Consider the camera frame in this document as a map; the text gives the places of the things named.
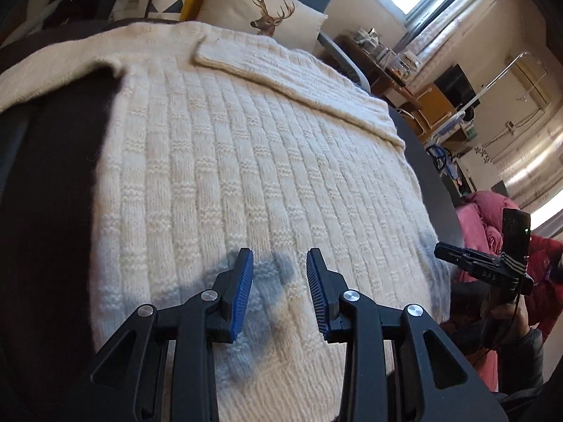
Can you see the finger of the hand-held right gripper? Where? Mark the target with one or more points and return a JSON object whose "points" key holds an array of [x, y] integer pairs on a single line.
{"points": [[466, 257]]}

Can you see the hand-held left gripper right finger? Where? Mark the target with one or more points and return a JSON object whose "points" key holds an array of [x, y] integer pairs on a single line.
{"points": [[317, 296]]}

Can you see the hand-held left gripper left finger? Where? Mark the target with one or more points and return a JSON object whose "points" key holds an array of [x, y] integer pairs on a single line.
{"points": [[242, 296]]}

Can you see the cream knit sweater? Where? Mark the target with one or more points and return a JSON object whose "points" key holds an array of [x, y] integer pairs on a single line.
{"points": [[246, 149]]}

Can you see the person's right forearm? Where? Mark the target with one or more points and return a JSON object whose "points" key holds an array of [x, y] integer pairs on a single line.
{"points": [[525, 360]]}

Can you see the person's right hand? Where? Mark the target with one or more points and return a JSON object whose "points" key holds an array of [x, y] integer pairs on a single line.
{"points": [[519, 323]]}

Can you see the pink quilt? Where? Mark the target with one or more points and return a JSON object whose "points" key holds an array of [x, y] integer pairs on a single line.
{"points": [[479, 224]]}

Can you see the red cloth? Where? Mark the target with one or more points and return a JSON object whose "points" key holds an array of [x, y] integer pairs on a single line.
{"points": [[547, 281]]}

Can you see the white metal rack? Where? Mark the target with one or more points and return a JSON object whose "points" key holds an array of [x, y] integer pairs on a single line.
{"points": [[506, 79]]}

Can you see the black television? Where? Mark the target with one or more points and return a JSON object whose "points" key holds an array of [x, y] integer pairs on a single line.
{"points": [[457, 85]]}

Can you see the wooden side table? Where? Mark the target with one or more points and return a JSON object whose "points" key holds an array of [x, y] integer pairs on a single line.
{"points": [[387, 83]]}

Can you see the group of small containers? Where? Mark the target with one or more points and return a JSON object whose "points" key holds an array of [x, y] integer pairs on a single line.
{"points": [[382, 52]]}

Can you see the sheer patterned curtain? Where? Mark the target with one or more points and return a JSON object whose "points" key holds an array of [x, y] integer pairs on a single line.
{"points": [[457, 22]]}

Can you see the deer print pillow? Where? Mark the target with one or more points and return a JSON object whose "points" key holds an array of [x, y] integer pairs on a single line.
{"points": [[233, 4]]}

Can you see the black handbag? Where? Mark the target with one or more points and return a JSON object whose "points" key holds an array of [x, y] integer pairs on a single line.
{"points": [[83, 4]]}

